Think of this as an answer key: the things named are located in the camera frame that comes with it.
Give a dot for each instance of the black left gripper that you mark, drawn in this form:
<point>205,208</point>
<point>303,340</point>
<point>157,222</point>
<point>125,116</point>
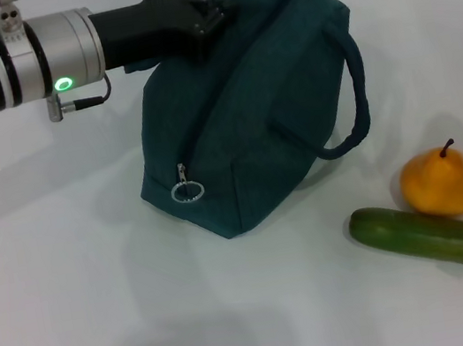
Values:
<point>143,27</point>

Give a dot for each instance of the orange yellow pear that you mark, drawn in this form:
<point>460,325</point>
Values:
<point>440,185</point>

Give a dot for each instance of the green cucumber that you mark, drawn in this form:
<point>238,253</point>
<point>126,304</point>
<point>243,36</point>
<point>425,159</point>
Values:
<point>417,234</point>

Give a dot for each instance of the dark teal fabric lunch bag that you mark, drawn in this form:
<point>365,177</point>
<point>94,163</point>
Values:
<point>258,123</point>

